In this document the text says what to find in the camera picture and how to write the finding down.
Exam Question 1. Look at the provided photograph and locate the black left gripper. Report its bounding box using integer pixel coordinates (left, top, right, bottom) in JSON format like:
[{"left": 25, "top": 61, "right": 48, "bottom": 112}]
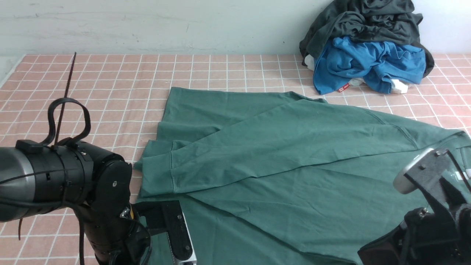
[{"left": 79, "top": 160, "right": 152, "bottom": 265}]

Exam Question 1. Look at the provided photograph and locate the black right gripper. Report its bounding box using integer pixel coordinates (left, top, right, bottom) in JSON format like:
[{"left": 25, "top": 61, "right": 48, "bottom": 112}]
[{"left": 358, "top": 209, "right": 470, "bottom": 265}]

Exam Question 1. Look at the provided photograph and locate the green long sleeve shirt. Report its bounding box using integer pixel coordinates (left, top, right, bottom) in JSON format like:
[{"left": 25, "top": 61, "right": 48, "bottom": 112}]
[{"left": 135, "top": 88, "right": 470, "bottom": 265}]

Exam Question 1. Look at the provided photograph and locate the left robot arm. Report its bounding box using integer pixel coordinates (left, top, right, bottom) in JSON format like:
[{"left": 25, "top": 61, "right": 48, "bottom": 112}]
[{"left": 1, "top": 140, "right": 151, "bottom": 265}]

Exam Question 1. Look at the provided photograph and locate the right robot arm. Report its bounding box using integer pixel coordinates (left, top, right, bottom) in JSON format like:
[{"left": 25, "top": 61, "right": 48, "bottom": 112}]
[{"left": 358, "top": 208, "right": 471, "bottom": 265}]

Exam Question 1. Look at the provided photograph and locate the pink checkered tablecloth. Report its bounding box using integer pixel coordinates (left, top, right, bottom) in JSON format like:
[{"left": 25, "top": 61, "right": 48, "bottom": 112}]
[{"left": 0, "top": 54, "right": 471, "bottom": 265}]

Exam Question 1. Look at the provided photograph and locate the blue crumpled garment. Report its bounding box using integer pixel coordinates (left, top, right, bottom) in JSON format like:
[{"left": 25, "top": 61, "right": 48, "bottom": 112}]
[{"left": 313, "top": 36, "right": 426, "bottom": 95}]

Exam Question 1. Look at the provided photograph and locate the dark grey crumpled garment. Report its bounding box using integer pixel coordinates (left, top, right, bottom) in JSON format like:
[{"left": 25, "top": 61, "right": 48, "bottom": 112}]
[{"left": 299, "top": 0, "right": 424, "bottom": 58}]

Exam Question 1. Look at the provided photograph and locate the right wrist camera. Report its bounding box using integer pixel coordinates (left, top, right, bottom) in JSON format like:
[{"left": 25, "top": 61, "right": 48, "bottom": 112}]
[{"left": 393, "top": 149, "right": 470, "bottom": 219}]

